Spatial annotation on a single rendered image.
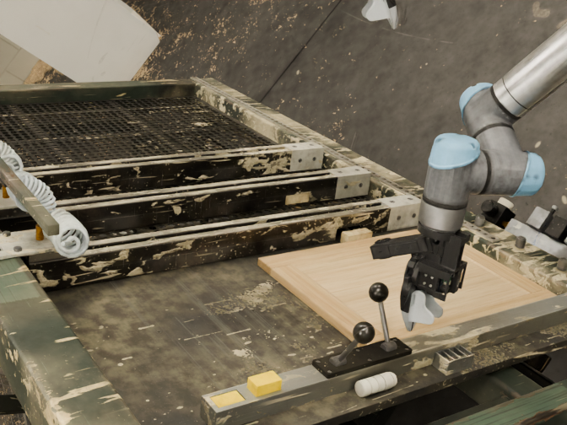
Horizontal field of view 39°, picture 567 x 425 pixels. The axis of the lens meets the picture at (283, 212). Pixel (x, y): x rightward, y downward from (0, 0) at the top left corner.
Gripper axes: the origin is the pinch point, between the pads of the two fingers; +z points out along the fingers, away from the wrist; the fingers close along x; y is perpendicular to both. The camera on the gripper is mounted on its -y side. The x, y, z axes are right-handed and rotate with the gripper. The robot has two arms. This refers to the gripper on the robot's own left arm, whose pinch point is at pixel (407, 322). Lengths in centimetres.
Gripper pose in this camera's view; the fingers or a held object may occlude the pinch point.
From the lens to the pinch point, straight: 145.3
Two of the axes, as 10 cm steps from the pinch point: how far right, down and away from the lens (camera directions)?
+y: 8.0, 3.1, -5.1
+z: -1.2, 9.2, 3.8
